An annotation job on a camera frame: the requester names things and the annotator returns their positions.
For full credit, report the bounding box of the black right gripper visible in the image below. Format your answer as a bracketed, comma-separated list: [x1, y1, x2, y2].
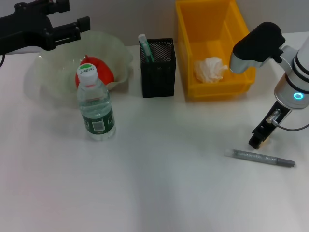
[248, 100, 292, 149]

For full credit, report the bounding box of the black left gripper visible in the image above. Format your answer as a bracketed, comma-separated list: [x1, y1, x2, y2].
[0, 0, 92, 55]

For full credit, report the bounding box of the grey marker pen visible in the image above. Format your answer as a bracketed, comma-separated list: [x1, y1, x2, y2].
[224, 148, 295, 168]

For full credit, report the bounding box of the white paper ball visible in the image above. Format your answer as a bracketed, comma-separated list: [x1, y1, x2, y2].
[194, 57, 229, 84]

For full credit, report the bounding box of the mint green utility knife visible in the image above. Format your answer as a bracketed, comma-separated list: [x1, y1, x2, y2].
[138, 33, 155, 63]

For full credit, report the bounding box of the clear green-label water bottle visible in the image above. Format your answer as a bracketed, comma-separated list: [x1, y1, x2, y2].
[76, 63, 116, 141]

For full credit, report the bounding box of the pale green glass fruit plate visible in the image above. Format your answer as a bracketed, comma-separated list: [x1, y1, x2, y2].
[24, 30, 134, 109]

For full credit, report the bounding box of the black mesh pen holder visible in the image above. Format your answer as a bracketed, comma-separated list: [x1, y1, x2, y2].
[139, 38, 177, 99]

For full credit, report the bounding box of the yellow plastic bin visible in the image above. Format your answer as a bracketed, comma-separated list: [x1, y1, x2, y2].
[175, 0, 257, 102]

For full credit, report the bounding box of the right arm cable with plug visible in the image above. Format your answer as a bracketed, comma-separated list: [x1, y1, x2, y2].
[265, 109, 309, 132]

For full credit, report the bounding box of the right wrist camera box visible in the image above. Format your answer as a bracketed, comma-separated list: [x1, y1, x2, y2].
[229, 21, 297, 74]

